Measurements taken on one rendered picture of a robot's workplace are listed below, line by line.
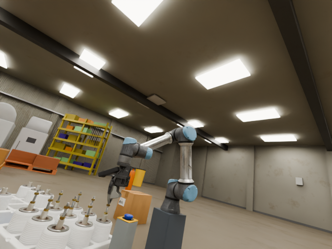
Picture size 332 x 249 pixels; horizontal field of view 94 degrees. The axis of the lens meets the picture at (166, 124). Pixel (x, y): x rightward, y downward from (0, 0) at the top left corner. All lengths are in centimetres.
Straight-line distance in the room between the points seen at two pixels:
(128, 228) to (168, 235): 51
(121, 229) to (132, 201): 106
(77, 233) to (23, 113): 902
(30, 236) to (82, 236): 18
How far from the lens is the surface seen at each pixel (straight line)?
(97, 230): 96
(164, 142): 120
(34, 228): 89
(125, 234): 81
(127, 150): 92
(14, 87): 997
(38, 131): 622
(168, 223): 124
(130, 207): 188
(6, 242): 94
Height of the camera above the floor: 51
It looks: 19 degrees up
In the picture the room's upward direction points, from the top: 13 degrees clockwise
